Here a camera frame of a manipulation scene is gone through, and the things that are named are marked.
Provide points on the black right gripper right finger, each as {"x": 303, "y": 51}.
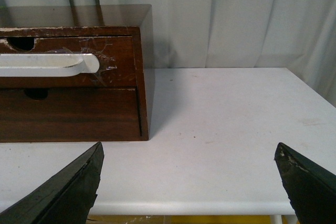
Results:
{"x": 309, "y": 186}

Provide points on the white backdrop curtain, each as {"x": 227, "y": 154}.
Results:
{"x": 296, "y": 34}

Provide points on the brown wooden drawer cabinet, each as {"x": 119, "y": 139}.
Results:
{"x": 21, "y": 25}

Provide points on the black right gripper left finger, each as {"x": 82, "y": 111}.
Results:
{"x": 66, "y": 197}

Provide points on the wooden drawer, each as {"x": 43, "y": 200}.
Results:
{"x": 115, "y": 54}
{"x": 69, "y": 114}

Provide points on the white drawer handle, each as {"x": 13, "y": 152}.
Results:
{"x": 48, "y": 65}

